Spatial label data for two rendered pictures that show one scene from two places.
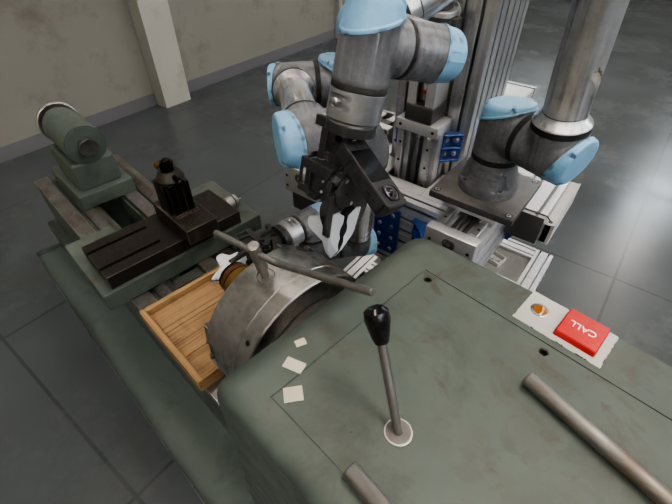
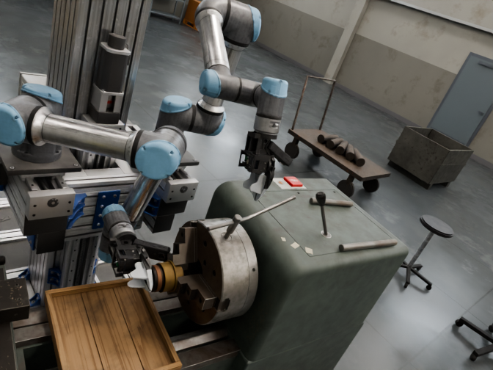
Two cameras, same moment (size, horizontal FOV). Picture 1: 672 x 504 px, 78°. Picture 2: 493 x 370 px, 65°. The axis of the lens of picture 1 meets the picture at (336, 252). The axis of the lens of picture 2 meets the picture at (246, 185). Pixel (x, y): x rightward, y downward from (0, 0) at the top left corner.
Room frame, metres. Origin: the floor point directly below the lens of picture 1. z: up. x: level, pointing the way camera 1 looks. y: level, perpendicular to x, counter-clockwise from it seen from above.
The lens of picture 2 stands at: (0.48, 1.07, 1.88)
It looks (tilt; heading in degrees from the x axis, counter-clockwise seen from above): 26 degrees down; 273
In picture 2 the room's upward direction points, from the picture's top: 21 degrees clockwise
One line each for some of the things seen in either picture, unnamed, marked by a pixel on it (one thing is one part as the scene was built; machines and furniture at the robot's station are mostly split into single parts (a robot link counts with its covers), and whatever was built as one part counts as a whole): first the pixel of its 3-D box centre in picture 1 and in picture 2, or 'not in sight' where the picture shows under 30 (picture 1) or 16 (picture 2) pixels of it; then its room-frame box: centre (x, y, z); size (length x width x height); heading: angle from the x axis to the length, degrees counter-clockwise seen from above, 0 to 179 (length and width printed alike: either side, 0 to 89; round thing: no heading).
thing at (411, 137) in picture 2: not in sight; (428, 157); (-1.87, -5.63, 0.36); 1.05 x 0.88 x 0.72; 53
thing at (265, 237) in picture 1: (261, 246); (128, 253); (0.78, 0.19, 1.08); 0.12 x 0.09 x 0.08; 133
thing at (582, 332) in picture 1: (580, 332); (293, 182); (0.39, -0.37, 1.26); 0.06 x 0.06 x 0.02; 45
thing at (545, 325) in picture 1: (557, 336); (286, 189); (0.40, -0.35, 1.23); 0.13 x 0.08 x 0.06; 45
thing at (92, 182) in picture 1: (81, 151); not in sight; (1.40, 0.95, 1.01); 0.30 x 0.20 x 0.29; 45
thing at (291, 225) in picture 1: (288, 232); (123, 236); (0.83, 0.12, 1.09); 0.08 x 0.05 x 0.08; 43
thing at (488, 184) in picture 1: (491, 168); not in sight; (0.94, -0.40, 1.21); 0.15 x 0.15 x 0.10
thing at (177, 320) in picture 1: (228, 310); (110, 331); (0.74, 0.30, 0.88); 0.36 x 0.30 x 0.04; 135
